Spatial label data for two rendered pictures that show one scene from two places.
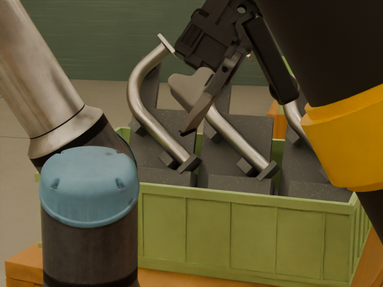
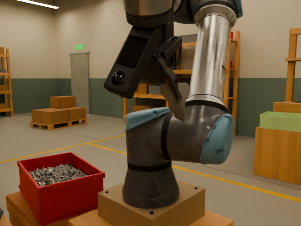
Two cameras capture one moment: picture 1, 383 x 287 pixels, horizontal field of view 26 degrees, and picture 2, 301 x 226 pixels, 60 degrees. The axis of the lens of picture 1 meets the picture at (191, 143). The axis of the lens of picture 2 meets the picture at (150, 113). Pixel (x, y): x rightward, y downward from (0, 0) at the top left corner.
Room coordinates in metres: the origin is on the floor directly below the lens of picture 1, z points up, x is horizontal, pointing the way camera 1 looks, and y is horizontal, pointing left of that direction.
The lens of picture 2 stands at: (1.28, -0.45, 1.23)
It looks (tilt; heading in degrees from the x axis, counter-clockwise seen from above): 7 degrees down; 120
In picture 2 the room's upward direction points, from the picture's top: straight up
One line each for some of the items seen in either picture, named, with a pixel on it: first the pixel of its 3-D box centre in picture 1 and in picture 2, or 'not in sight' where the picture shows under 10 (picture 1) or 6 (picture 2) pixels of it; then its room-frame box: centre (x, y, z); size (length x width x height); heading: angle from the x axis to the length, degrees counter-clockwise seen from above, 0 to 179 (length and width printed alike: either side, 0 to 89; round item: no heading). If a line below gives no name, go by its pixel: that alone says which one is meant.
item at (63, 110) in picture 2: not in sight; (59, 111); (-4.24, 4.34, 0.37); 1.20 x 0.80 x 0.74; 87
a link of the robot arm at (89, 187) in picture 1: (90, 210); (150, 133); (0.96, 0.12, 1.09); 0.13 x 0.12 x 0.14; 4
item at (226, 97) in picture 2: not in sight; (173, 84); (-1.39, 5.32, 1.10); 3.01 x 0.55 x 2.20; 169
